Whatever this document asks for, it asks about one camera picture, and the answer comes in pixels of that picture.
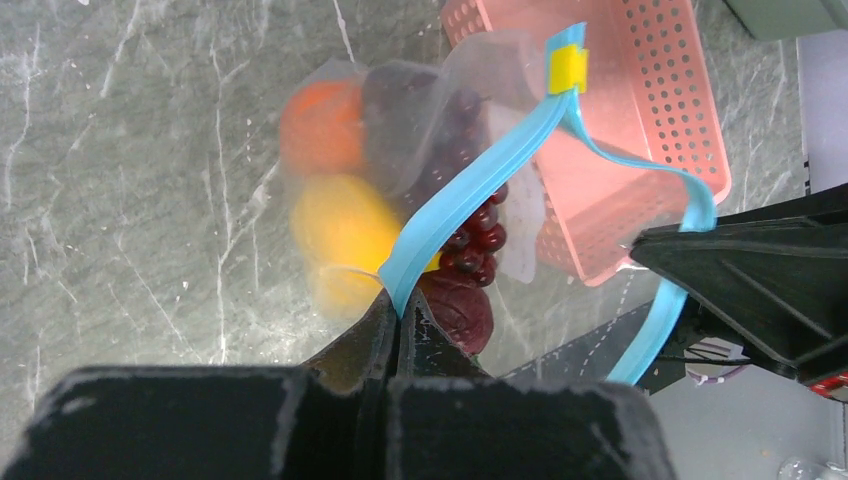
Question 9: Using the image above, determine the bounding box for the pink perforated plastic basket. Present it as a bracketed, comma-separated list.
[441, 1, 731, 286]

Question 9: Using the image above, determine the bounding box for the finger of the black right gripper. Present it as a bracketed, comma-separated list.
[631, 185, 847, 386]

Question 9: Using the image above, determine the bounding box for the yellow mango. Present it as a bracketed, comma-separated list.
[289, 174, 402, 320]

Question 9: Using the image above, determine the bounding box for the dark red round fruit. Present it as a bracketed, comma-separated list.
[417, 270, 494, 355]

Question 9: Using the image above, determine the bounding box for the green lidded storage box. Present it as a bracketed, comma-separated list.
[726, 0, 847, 29]

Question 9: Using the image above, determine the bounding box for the orange fruit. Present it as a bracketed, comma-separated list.
[279, 78, 365, 176]

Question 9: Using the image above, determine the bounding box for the clear zip top bag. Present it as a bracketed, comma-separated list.
[279, 23, 729, 384]

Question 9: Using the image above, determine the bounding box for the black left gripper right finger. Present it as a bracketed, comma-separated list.
[394, 289, 491, 383]

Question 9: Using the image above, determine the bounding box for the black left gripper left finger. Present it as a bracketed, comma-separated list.
[302, 290, 399, 394]

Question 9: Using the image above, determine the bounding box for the dark purple grape bunch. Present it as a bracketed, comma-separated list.
[361, 61, 508, 288]

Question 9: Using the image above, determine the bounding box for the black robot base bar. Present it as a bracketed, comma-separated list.
[503, 303, 686, 395]

